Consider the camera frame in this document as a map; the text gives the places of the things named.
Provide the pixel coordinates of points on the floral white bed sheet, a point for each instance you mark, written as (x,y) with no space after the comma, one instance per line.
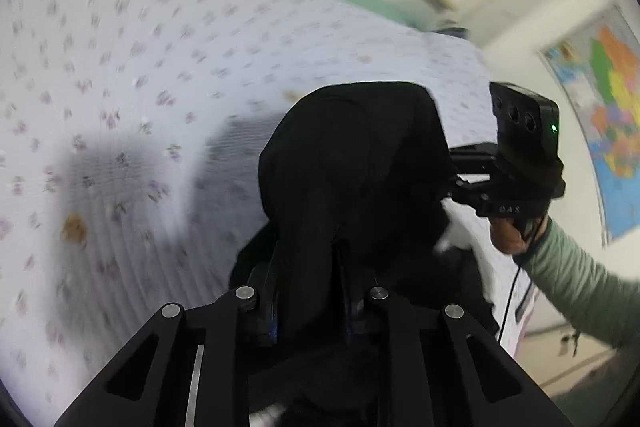
(125,107)

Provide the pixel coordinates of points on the person's right hand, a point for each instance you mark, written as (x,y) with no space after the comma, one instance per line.
(506,234)

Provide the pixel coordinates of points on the white cloth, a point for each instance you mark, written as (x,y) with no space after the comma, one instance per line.
(457,227)

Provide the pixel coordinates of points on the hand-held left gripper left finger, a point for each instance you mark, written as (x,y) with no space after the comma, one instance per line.
(270,329)

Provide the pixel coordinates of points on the colourful wall map poster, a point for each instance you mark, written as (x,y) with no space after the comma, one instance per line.
(605,117)

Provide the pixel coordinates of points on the black garment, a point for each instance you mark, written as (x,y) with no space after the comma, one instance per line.
(350,167)

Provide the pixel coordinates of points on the person's right forearm green sleeve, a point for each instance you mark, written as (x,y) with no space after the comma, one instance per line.
(580,282)

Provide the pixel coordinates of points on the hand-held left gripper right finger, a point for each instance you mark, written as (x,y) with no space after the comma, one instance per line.
(348,327)

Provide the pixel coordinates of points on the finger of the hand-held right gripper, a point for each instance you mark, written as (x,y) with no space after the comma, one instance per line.
(472,159)
(467,193)

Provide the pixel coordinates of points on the white cabinet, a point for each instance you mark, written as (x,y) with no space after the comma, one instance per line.
(570,357)

